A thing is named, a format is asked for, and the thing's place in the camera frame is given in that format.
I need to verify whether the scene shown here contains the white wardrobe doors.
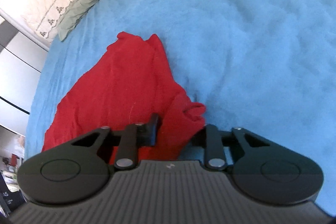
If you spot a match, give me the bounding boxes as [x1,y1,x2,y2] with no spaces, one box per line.
[0,18,47,136]

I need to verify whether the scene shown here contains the white shelving unit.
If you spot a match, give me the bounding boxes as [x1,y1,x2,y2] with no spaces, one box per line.
[1,126,26,217]

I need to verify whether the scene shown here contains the blue bed sheet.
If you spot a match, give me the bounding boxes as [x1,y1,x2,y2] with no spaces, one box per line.
[25,0,335,214]

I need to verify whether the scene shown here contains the red cloth garment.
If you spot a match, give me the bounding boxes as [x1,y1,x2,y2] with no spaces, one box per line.
[43,32,206,160]

